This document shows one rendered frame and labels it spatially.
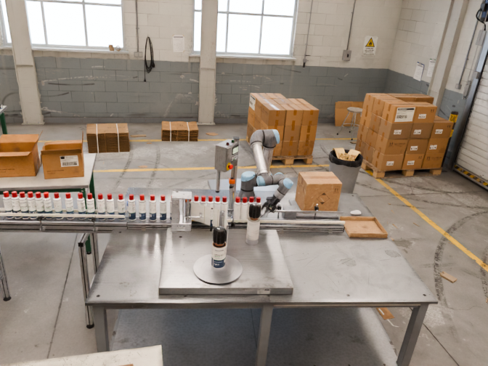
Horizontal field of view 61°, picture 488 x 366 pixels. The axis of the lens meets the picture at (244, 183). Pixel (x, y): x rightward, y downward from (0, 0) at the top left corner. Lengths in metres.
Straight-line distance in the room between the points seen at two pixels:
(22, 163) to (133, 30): 4.44
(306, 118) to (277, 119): 0.49
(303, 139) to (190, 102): 2.72
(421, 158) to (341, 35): 3.28
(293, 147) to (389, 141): 1.45
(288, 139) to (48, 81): 4.47
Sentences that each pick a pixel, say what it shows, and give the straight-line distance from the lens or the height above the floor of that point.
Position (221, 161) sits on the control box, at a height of 1.36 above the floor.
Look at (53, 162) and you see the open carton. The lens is 4.15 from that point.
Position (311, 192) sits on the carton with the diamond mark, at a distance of 3.39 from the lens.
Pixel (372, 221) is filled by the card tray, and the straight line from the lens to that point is 3.59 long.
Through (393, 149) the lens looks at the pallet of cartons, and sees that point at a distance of 6.63.
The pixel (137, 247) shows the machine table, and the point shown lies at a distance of 2.96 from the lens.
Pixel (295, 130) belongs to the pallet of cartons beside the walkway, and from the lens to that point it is 6.57.
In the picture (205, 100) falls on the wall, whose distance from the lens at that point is 8.38.
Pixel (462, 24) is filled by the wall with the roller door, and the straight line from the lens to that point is 8.10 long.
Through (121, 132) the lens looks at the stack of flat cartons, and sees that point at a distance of 6.89.
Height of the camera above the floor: 2.47
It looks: 25 degrees down
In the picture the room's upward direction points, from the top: 4 degrees clockwise
